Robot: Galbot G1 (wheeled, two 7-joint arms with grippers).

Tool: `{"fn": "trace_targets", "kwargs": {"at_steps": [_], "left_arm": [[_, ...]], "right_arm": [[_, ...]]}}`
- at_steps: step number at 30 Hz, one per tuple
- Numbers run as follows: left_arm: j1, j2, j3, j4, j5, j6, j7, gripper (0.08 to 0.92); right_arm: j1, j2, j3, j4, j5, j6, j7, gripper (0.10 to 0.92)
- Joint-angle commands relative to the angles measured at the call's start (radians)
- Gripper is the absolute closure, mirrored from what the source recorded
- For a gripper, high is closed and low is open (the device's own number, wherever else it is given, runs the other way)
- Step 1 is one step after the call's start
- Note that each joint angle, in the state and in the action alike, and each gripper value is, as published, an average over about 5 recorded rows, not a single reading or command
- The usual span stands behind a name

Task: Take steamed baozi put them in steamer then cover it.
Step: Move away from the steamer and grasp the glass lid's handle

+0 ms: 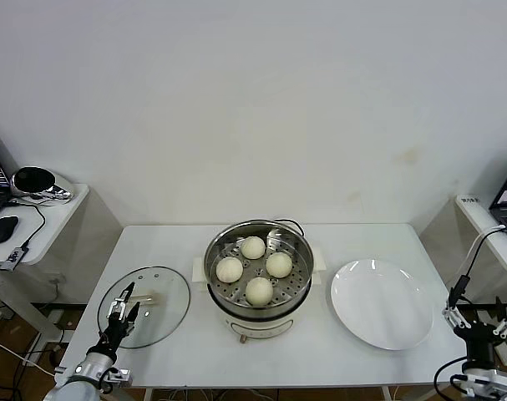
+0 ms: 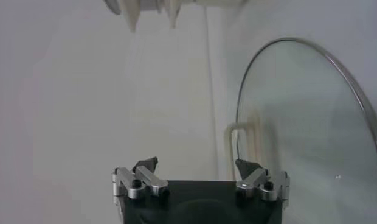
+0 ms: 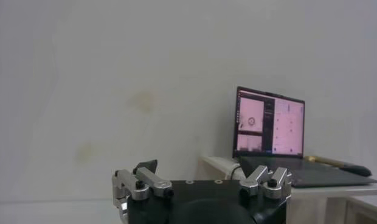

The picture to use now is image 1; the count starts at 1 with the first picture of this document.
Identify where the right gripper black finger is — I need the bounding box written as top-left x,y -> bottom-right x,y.
490,294 -> 507,338
443,293 -> 468,332

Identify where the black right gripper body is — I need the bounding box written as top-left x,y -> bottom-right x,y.
455,321 -> 504,368

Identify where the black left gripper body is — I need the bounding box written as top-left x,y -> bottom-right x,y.
97,311 -> 135,350

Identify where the round glass pot lid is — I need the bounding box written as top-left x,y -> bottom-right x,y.
96,266 -> 191,350

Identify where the white steamed baozi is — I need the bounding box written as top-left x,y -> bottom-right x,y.
245,276 -> 274,307
240,235 -> 266,260
264,251 -> 294,279
215,256 -> 244,283

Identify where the steel steamer pot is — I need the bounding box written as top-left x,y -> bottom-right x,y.
190,246 -> 327,344

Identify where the stainless steel steamer basket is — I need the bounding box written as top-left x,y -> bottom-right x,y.
203,218 -> 316,318

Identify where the white round plate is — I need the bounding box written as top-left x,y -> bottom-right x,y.
330,259 -> 434,351

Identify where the white side table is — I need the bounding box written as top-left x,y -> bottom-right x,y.
453,195 -> 507,364
0,183 -> 91,348

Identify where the grey usb hub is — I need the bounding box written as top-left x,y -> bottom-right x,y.
0,246 -> 31,272

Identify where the black computer mouse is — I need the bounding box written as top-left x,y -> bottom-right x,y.
0,216 -> 19,246

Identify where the shiny chrome black device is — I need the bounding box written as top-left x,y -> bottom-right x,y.
10,165 -> 76,206

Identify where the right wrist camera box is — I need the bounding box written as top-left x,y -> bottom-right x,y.
461,366 -> 507,393

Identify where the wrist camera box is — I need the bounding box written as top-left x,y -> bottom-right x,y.
104,367 -> 134,384
461,366 -> 507,393

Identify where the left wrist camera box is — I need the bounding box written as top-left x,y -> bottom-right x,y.
104,367 -> 134,384

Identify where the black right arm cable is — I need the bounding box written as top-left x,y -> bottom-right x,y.
433,357 -> 471,401

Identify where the white black adapter cable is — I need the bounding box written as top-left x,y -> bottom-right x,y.
449,224 -> 507,302

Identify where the white floor cable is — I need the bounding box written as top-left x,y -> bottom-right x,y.
0,336 -> 58,379

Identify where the thin black hub cable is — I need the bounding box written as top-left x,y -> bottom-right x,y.
5,199 -> 46,251

